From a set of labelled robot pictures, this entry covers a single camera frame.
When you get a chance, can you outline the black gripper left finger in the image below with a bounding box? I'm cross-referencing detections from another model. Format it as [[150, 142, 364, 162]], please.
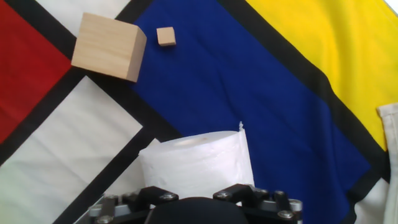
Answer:
[[88, 185, 180, 224]]

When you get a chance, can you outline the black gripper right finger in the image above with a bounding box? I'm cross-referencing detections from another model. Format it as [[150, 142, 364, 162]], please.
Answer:
[[213, 183, 303, 224]]

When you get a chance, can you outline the white toilet paper roll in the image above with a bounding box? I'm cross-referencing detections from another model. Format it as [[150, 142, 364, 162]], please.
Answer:
[[138, 121, 256, 206]]

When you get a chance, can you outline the colour block patterned cloth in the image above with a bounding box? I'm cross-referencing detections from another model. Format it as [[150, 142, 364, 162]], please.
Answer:
[[0, 0, 398, 224]]

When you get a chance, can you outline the large wooden cube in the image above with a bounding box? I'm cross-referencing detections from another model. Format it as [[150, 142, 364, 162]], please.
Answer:
[[70, 12, 147, 83]]

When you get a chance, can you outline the small wooden cube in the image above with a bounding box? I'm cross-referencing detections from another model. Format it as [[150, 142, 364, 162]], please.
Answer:
[[155, 26, 177, 47]]

